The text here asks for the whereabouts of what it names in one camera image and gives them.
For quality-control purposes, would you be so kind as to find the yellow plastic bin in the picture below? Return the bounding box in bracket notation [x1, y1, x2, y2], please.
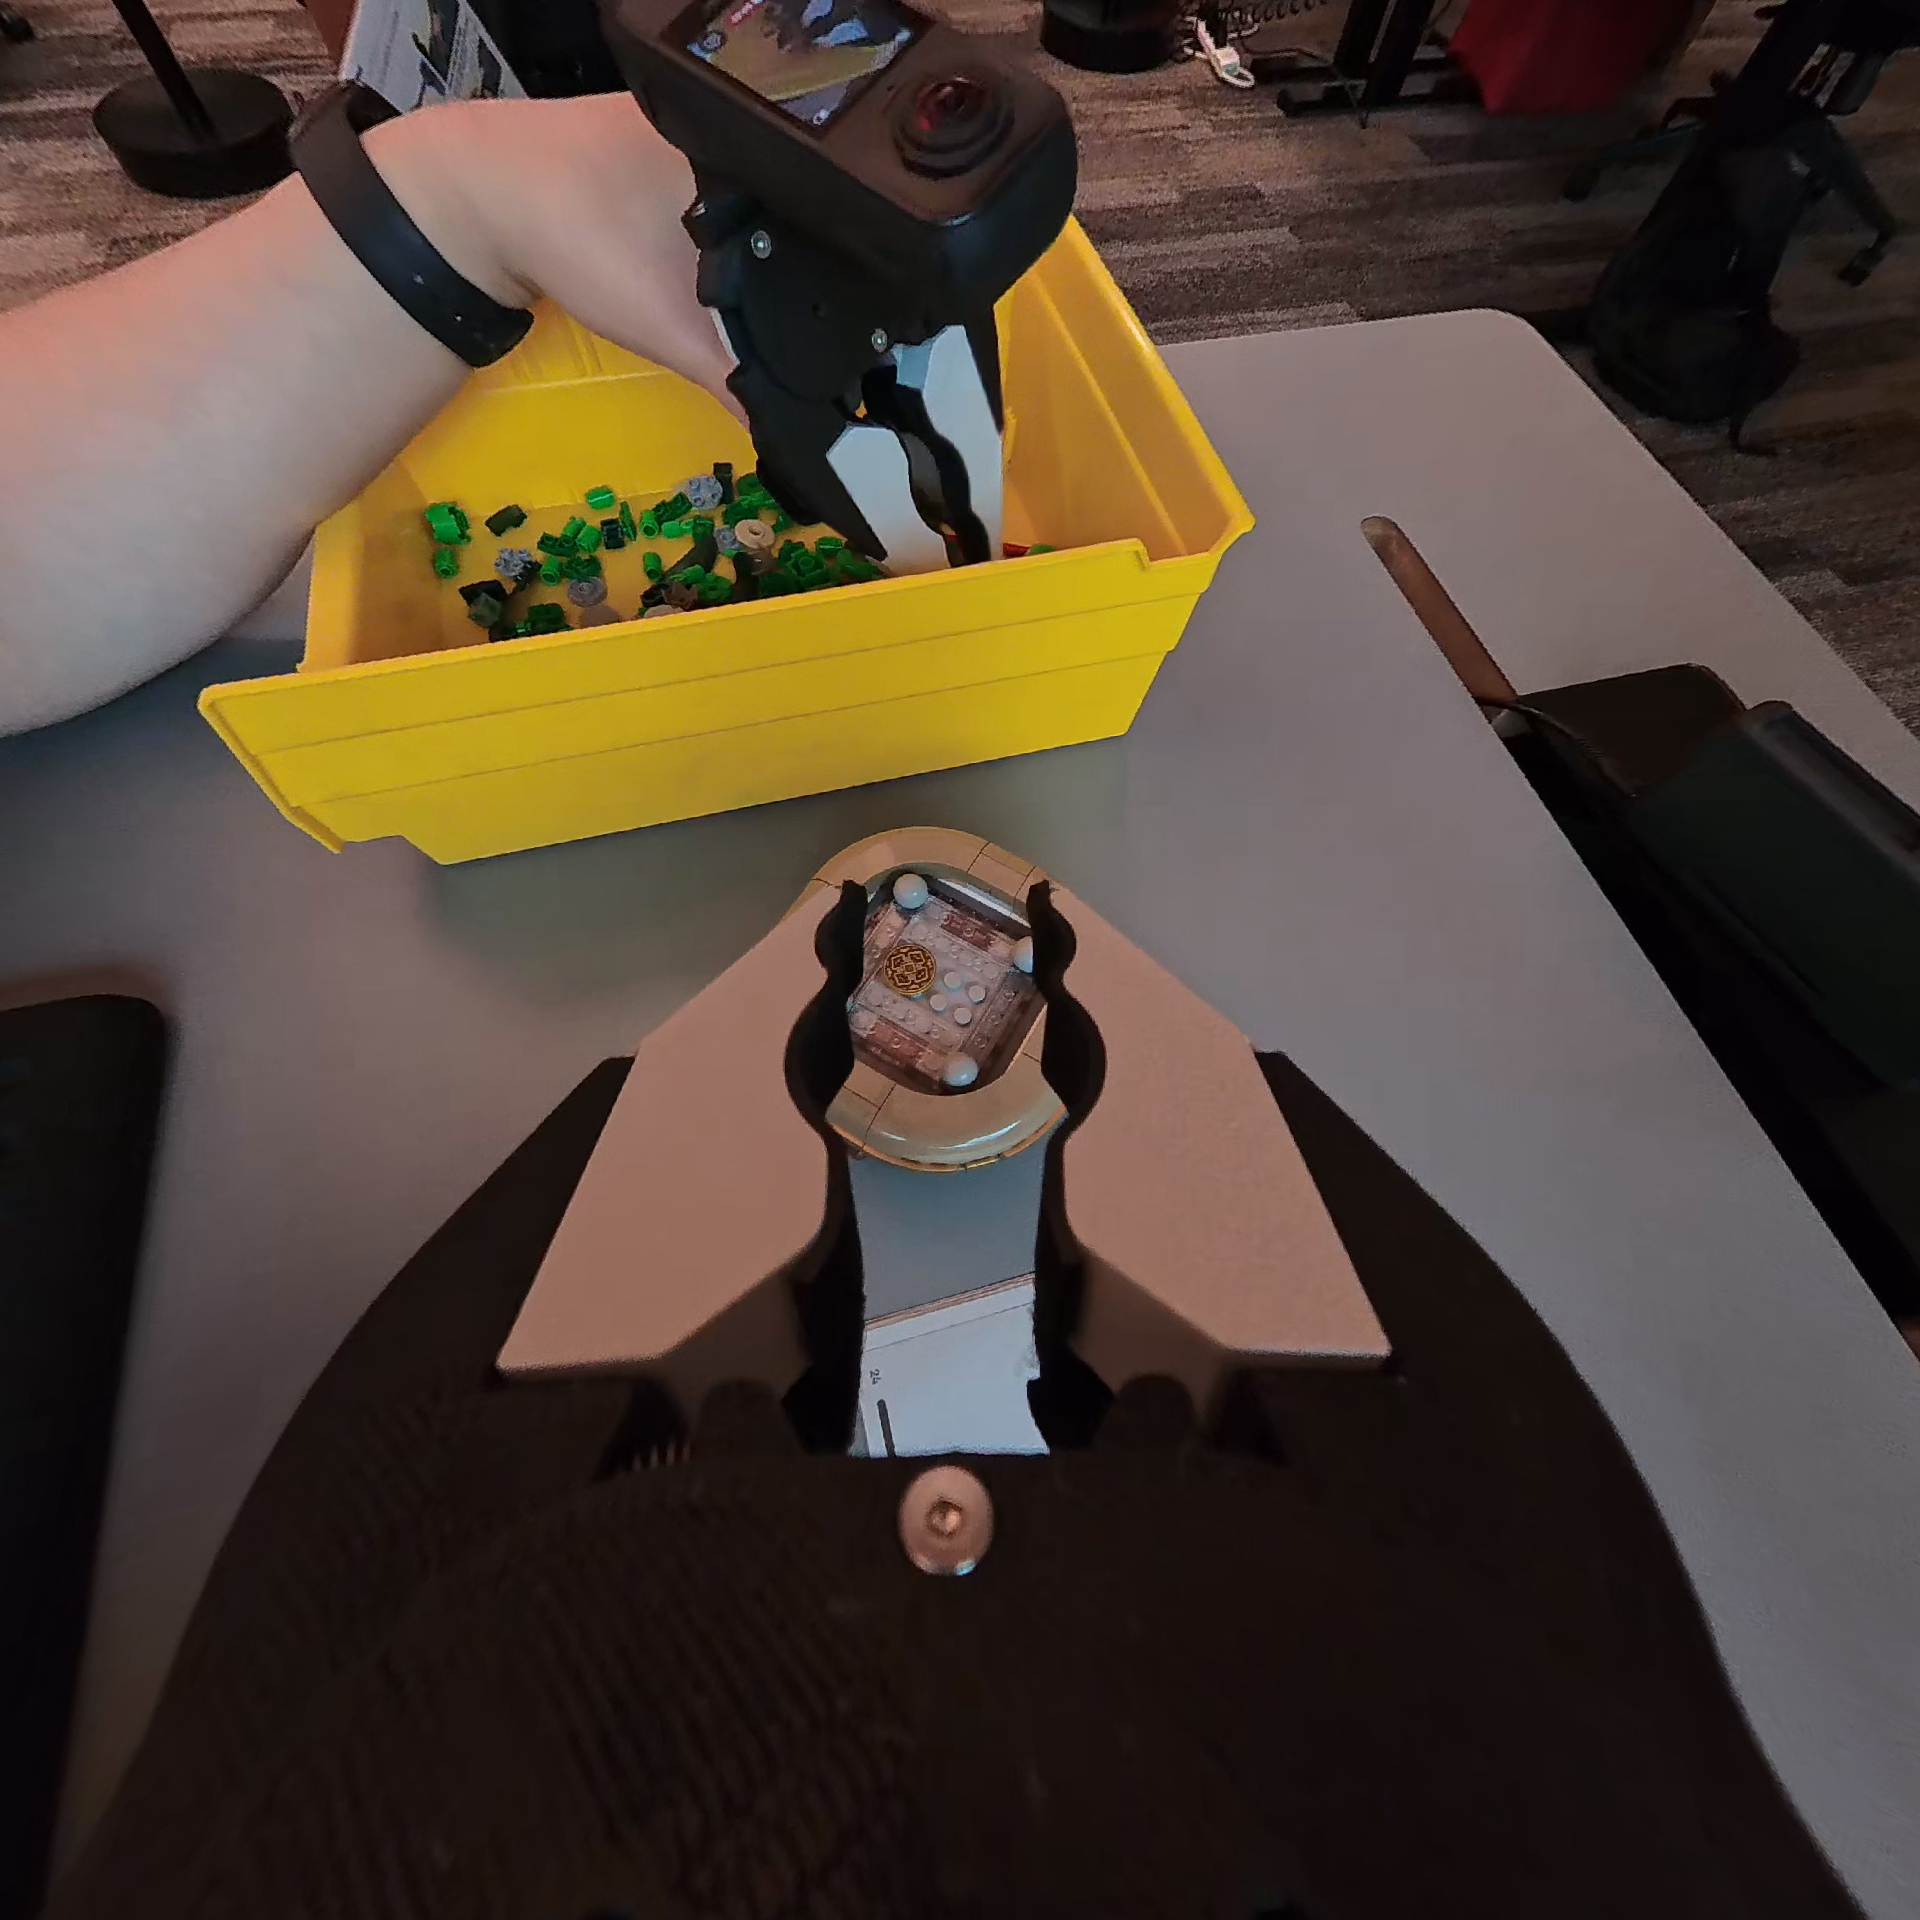
[198, 218, 1256, 866]

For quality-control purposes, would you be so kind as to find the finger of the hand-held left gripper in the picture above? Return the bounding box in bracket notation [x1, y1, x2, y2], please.
[817, 420, 961, 578]
[885, 306, 1010, 568]

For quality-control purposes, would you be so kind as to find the tan round brick model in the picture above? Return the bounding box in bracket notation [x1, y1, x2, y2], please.
[808, 823, 1078, 1188]

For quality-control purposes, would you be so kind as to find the black desk-side chair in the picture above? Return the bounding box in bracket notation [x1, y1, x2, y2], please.
[1477, 659, 1920, 1322]

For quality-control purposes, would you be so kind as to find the black round stand base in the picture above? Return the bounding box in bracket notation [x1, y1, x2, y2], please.
[93, 0, 298, 200]
[1041, 0, 1187, 74]

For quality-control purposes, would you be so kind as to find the grey desk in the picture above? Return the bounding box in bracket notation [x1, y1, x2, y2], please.
[0, 306, 1920, 1920]

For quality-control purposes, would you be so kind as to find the white instruction booklet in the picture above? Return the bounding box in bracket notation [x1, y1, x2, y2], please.
[852, 1276, 1050, 1459]

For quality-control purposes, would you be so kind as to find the person's left forearm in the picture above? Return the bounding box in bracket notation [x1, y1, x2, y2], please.
[0, 110, 544, 737]

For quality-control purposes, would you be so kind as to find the printed cardboard box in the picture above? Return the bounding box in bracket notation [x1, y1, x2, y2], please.
[338, 0, 527, 103]

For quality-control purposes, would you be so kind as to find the black desk leg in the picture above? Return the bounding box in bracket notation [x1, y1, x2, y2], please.
[1282, 0, 1464, 129]

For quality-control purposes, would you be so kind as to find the black backpack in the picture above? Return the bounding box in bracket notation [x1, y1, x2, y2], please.
[1586, 103, 1801, 436]

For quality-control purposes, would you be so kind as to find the black wristband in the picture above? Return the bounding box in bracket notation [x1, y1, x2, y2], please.
[286, 83, 537, 370]

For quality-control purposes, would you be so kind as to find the pile of small green bricks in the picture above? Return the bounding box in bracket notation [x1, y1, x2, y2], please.
[421, 467, 1050, 640]

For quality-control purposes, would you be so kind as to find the person's left hand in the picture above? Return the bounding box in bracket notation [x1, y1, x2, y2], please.
[358, 92, 750, 430]

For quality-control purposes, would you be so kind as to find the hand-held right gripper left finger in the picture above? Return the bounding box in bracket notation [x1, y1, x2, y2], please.
[495, 881, 871, 1458]

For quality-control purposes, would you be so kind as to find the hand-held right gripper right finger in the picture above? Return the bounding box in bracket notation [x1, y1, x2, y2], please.
[1030, 878, 1390, 1458]

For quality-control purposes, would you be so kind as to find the brown rod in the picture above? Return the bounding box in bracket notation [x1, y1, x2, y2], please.
[1361, 514, 1520, 705]

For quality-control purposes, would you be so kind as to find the red bag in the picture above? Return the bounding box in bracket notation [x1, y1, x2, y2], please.
[1448, 0, 1705, 117]

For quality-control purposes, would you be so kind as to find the black office chair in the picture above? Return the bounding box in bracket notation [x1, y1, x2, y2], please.
[1560, 0, 1898, 287]

